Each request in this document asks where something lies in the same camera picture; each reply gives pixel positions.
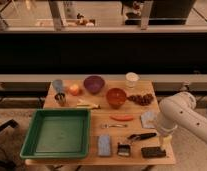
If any purple bowl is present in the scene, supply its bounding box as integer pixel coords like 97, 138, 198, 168
83, 75, 105, 94

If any blue sponge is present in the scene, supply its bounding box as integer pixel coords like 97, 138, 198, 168
98, 134, 111, 157

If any red bowl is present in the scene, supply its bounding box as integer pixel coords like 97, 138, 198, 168
106, 88, 127, 109

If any green plastic tray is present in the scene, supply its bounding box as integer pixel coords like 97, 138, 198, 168
20, 109, 91, 159

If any black handled peeler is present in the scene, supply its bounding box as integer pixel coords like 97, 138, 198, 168
127, 133, 157, 141

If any apple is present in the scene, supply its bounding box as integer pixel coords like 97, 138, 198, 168
68, 84, 80, 96

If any bunch of dark grapes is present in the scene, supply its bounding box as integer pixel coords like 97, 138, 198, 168
127, 94, 154, 106

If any blue cup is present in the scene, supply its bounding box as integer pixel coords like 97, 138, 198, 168
52, 79, 64, 93

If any wooden table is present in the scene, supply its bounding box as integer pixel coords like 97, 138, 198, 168
25, 80, 176, 166

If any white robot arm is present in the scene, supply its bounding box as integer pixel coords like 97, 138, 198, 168
154, 92, 207, 150

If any black eraser block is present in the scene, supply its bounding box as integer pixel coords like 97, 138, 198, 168
141, 147, 166, 158

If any white cup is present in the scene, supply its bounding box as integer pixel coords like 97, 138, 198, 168
125, 72, 139, 88

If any metal cup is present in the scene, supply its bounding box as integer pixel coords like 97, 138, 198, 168
54, 93, 66, 106

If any metal fork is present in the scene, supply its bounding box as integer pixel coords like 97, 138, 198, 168
101, 124, 128, 128

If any grey-blue cloth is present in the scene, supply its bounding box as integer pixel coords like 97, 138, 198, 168
140, 111, 156, 129

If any orange carrot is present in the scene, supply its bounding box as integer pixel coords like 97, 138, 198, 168
110, 115, 134, 121

